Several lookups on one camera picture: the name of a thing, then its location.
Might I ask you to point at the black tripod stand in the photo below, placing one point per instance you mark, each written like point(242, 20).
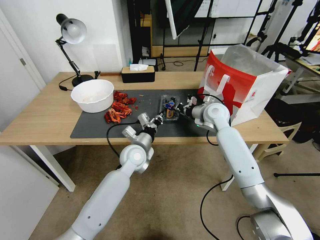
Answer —
point(203, 35)

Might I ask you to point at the small blue bottle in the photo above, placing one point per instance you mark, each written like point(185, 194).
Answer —
point(129, 61)

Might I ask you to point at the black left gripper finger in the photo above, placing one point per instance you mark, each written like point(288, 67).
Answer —
point(157, 117)
point(161, 121)

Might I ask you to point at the black silver desk lamp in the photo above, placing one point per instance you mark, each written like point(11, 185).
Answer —
point(73, 31)

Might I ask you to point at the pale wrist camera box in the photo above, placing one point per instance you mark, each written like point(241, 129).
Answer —
point(193, 99)
point(144, 119)

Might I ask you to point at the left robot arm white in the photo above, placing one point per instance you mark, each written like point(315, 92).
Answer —
point(105, 200)

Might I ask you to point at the black floor stand bar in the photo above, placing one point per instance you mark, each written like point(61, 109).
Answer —
point(297, 174)

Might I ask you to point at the black shelf rack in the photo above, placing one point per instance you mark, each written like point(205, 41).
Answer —
point(138, 27)

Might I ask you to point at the black tissue box wooden lid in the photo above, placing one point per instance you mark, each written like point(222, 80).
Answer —
point(138, 74)

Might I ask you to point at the red white takeout bag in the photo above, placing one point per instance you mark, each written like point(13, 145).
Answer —
point(240, 82)

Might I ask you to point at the clear plastic takeout container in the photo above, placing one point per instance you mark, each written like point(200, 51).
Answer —
point(170, 107)

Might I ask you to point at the white door with hinge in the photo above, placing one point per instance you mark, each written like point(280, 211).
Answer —
point(15, 75)

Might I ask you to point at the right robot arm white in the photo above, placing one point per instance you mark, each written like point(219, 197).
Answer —
point(237, 160)

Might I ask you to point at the dark grey desk mat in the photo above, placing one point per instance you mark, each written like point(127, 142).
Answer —
point(100, 125)

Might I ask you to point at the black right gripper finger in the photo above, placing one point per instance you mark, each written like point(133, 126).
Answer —
point(180, 107)
point(180, 113)

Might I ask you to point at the black camera tripod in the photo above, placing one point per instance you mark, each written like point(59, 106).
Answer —
point(282, 37)

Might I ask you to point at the red crayfish shell pile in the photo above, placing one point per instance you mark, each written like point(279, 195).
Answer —
point(121, 108)
point(112, 117)
point(120, 96)
point(129, 100)

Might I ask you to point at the white rolled reflector panel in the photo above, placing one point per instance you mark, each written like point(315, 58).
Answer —
point(172, 20)

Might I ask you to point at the wooden table white legs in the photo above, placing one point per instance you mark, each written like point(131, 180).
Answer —
point(50, 117)

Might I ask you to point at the white plastic bowl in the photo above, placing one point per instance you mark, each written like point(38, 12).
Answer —
point(93, 96)

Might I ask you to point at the white box device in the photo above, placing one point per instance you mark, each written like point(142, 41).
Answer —
point(148, 62)

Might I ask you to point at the white side desk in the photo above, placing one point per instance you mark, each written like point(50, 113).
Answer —
point(303, 75)

